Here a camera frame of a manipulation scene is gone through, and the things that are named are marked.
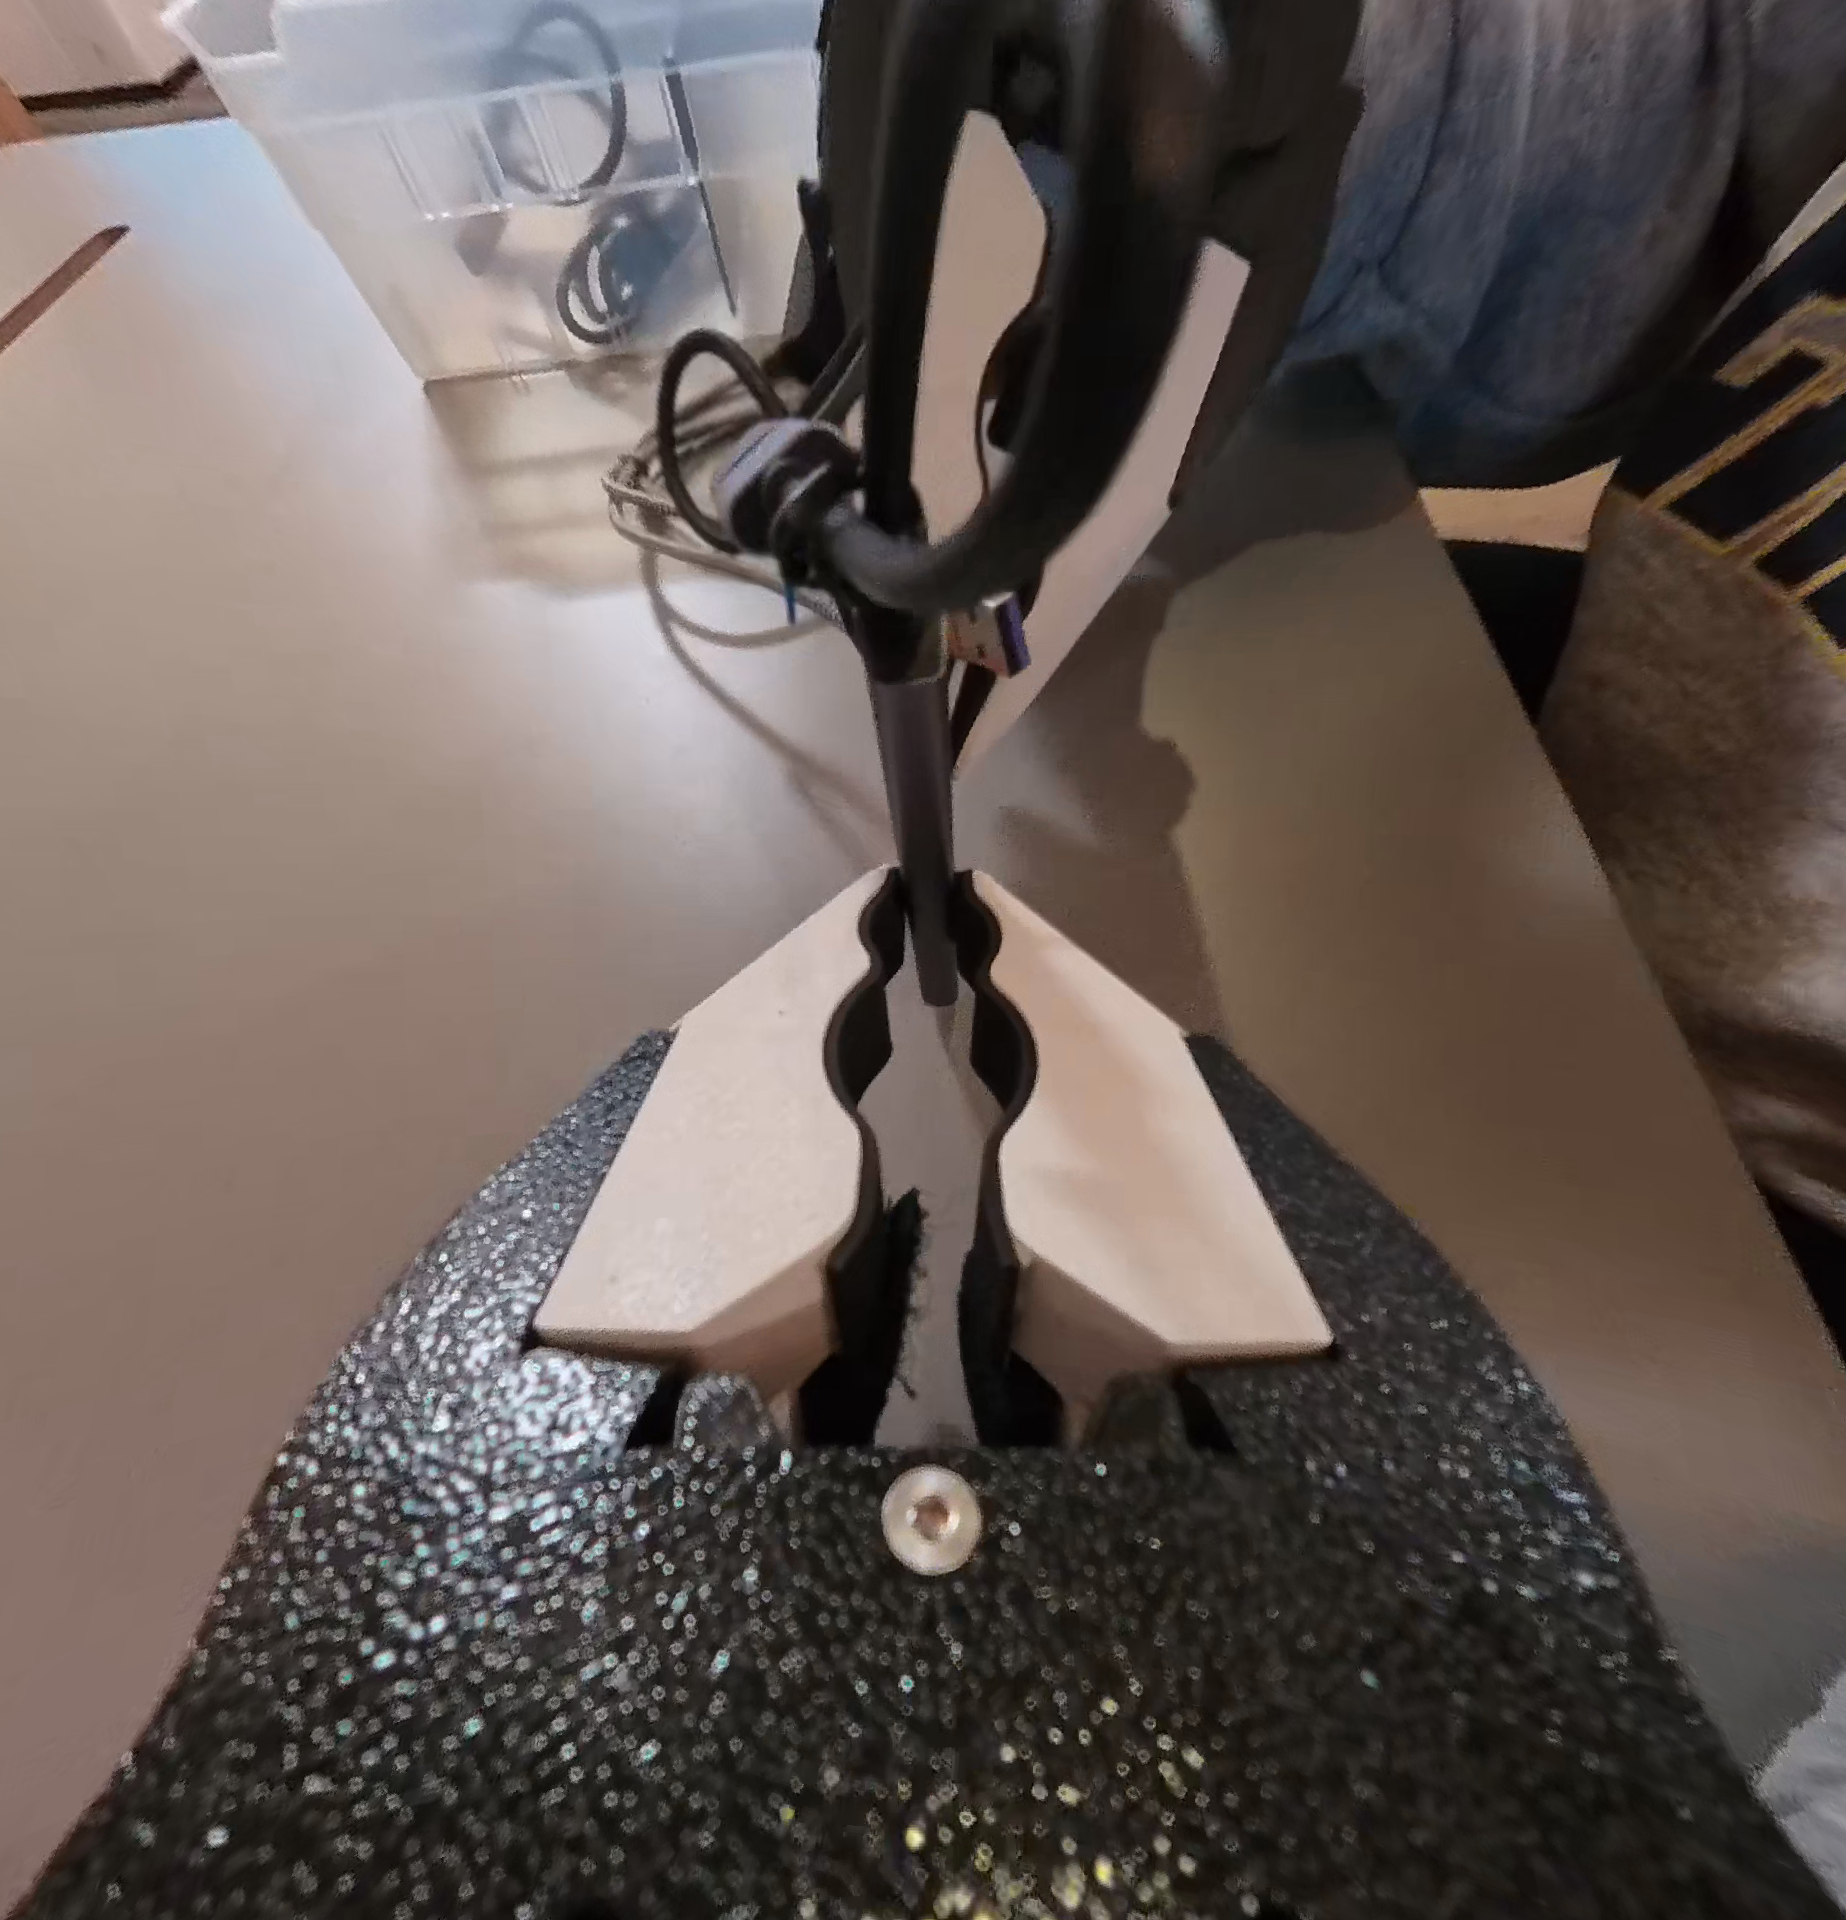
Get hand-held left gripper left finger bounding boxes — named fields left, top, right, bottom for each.
left=536, top=866, right=925, bottom=1450

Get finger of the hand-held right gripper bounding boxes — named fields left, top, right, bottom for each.
left=864, top=112, right=1249, bottom=773

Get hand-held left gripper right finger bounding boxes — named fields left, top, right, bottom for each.
left=945, top=868, right=1335, bottom=1450

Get black usb-c cable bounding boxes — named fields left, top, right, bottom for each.
left=825, top=0, right=968, bottom=1009

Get blue usb-a plug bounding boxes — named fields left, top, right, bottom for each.
left=945, top=592, right=1038, bottom=708

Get grey fleece pants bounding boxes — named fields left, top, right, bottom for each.
left=1537, top=487, right=1846, bottom=1248

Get dark printed jacket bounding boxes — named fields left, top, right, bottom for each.
left=1426, top=136, right=1846, bottom=723

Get clear plastic storage box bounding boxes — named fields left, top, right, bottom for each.
left=165, top=0, right=827, bottom=391

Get coiled black cable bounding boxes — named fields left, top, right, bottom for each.
left=557, top=201, right=684, bottom=350
left=489, top=0, right=632, bottom=203

